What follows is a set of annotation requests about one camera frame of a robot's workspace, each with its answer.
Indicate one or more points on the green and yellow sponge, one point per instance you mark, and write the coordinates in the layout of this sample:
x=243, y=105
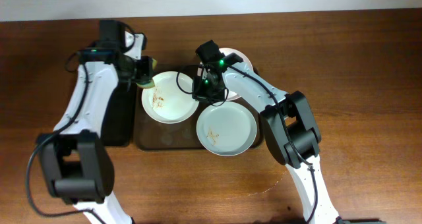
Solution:
x=145, y=70

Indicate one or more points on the light grey plate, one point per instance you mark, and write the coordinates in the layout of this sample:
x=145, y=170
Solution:
x=227, y=130

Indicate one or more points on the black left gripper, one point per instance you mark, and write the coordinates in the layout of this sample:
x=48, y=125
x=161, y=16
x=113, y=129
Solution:
x=145, y=70

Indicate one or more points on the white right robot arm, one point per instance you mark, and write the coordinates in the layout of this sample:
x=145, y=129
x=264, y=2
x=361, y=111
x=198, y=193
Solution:
x=290, y=129

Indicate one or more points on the pink plate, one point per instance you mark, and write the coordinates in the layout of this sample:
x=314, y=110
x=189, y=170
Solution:
x=245, y=62

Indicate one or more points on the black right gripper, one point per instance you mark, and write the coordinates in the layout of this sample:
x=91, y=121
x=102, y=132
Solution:
x=208, y=94

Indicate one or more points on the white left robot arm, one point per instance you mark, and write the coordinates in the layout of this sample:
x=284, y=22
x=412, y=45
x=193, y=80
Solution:
x=74, y=161

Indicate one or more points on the black rectangular sponge tray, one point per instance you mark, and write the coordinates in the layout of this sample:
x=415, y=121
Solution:
x=118, y=122

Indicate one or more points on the cream white plate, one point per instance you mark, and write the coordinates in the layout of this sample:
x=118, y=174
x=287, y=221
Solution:
x=165, y=102

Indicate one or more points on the brown translucent serving tray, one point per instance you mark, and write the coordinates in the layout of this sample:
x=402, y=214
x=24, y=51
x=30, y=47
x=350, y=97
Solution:
x=151, y=135

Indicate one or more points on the black base block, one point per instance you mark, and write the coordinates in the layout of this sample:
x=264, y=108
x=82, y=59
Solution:
x=360, y=221

